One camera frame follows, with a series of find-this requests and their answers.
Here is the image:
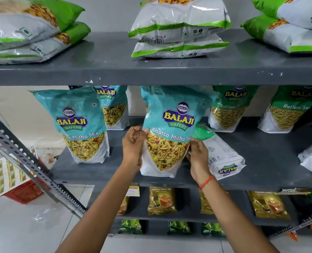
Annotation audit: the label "person's left hand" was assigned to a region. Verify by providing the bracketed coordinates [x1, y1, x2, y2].
[122, 125, 149, 173]

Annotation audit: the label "person's right hand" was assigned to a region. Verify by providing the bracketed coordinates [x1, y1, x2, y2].
[185, 137, 213, 186]

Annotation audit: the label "teal Khatta Mitha packet front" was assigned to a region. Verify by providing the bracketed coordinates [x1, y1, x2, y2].
[139, 85, 220, 178]
[94, 85, 130, 131]

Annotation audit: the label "teal khatta mitha packet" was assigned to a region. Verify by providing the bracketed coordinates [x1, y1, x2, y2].
[139, 85, 220, 178]
[94, 85, 130, 131]
[30, 86, 110, 164]

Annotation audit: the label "grey metal shelf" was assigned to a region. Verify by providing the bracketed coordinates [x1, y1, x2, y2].
[0, 28, 312, 239]

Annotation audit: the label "stack white-green packets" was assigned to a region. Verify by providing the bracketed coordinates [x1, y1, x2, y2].
[0, 0, 312, 65]

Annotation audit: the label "person's left forearm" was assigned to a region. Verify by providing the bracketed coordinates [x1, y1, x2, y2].
[55, 163, 142, 253]

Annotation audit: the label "person's right forearm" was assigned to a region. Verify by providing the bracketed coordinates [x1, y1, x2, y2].
[199, 179, 279, 253]

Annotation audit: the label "orange wristband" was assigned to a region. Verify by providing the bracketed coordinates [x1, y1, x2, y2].
[199, 176, 216, 190]

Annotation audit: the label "yellow tea packet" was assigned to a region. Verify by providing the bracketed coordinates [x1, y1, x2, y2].
[199, 190, 215, 215]
[116, 196, 129, 216]
[247, 191, 291, 220]
[147, 187, 177, 216]

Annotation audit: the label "dark green tea packet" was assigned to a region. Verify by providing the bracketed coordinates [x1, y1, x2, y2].
[167, 221, 193, 235]
[118, 219, 144, 235]
[201, 222, 226, 238]

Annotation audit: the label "clear plastic wrapper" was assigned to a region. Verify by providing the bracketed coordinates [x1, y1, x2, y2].
[31, 205, 58, 223]

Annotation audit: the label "grey metal storage rack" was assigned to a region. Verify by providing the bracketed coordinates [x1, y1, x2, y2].
[266, 205, 312, 240]

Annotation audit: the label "red crate with label sheet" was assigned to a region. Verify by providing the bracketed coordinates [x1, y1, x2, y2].
[0, 145, 38, 201]

